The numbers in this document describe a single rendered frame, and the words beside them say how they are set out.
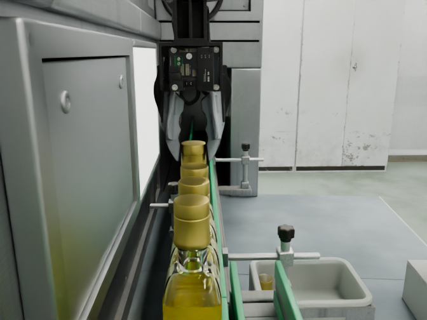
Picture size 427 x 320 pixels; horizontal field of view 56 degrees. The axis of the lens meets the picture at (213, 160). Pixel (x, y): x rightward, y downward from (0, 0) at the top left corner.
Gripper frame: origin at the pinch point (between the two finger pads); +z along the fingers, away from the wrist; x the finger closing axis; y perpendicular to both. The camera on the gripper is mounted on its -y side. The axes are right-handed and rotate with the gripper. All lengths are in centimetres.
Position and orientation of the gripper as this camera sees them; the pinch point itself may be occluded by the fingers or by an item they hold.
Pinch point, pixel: (193, 149)
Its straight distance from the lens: 54.1
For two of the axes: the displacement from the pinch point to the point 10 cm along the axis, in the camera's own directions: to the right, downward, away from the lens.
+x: 10.0, -0.1, 0.3
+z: 0.0, 9.6, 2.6
